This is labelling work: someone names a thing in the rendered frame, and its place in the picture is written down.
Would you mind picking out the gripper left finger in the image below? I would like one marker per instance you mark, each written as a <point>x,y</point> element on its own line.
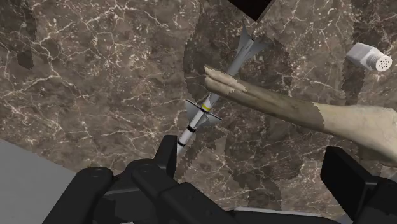
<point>145,186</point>

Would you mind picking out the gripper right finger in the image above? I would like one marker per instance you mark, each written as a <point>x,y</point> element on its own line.
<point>356,186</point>

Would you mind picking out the beige wooden spatula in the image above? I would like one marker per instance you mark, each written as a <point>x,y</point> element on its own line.
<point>341,119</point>

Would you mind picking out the grey toy missile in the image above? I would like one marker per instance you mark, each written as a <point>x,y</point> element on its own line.
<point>198,116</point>

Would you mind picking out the white salt shaker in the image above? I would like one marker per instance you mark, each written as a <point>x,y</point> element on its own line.
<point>369,56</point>

